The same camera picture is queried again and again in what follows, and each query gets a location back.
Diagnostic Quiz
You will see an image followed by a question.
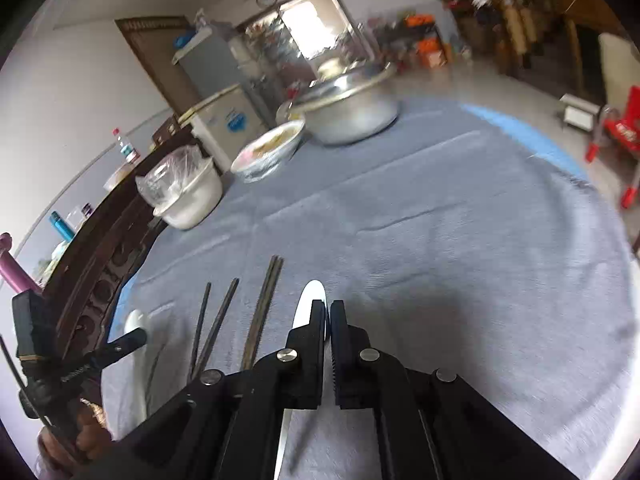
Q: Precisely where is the blue water bottle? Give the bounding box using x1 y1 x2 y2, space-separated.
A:
48 211 76 241

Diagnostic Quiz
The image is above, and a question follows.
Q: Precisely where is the white bowl with plastic wrap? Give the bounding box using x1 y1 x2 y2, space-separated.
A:
136 146 224 231

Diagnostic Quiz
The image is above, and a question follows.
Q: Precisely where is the clear bottle with red cap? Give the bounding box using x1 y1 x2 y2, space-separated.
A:
112 128 142 166

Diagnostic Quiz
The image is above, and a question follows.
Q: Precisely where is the orange cardboard box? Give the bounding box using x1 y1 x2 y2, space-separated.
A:
420 40 448 68

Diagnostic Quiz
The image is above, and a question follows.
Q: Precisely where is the plastic covered food bowl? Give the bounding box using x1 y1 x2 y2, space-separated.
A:
230 120 306 183

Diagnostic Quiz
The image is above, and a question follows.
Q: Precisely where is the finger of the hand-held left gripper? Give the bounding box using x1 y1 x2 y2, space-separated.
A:
97 329 148 367

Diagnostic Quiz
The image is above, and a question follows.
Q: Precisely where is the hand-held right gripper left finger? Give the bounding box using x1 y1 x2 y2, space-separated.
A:
75 300 327 480

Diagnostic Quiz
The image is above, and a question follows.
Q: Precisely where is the glass display cabinet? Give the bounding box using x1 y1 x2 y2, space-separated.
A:
240 10 321 101

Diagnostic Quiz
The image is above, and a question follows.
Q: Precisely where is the covered food dish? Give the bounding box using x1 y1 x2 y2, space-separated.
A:
105 165 133 191

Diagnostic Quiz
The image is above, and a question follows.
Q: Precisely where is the purple water bottle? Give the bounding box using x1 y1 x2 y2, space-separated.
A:
0 232 38 293

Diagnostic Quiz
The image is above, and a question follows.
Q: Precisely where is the dark wooden chair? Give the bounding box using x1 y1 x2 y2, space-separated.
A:
151 115 181 151

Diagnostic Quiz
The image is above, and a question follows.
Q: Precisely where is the white chest freezer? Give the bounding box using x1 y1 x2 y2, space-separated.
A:
179 84 273 173

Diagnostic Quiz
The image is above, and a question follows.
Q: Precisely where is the red plastic chair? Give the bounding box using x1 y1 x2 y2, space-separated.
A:
585 85 640 211

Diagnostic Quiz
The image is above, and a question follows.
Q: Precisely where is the brown wooden door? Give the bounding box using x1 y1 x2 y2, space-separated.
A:
115 16 201 116

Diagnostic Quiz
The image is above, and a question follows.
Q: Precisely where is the clear plastic cup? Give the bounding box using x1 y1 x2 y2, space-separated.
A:
65 204 96 233

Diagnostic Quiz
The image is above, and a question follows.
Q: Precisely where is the blue table cover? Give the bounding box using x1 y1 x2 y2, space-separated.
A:
107 102 591 336

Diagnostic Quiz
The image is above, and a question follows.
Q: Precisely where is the dark wooden table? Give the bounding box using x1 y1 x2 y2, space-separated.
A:
42 125 196 361

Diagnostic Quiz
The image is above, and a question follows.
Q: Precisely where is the person's left hand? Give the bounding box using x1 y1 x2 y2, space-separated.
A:
37 400 113 466

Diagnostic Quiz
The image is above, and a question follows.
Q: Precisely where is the white step stool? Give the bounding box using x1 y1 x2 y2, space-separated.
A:
558 93 601 133

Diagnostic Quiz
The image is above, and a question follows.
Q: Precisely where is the grey refrigerator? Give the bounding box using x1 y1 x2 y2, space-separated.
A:
172 27 261 106

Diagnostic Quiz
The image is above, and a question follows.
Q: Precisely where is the cream armchair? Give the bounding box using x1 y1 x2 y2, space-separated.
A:
597 32 640 111

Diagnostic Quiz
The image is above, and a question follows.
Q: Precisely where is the metal pot with lid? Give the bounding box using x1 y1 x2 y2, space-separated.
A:
277 62 401 146

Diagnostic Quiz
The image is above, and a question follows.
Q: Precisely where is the wooden staircase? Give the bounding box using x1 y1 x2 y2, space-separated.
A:
492 0 640 96

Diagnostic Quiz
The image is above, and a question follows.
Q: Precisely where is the white ceramic spoon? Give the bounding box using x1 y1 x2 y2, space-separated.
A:
122 308 151 336
272 280 331 480

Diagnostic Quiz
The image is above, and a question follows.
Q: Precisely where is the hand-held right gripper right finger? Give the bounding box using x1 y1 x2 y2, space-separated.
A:
330 300 581 480

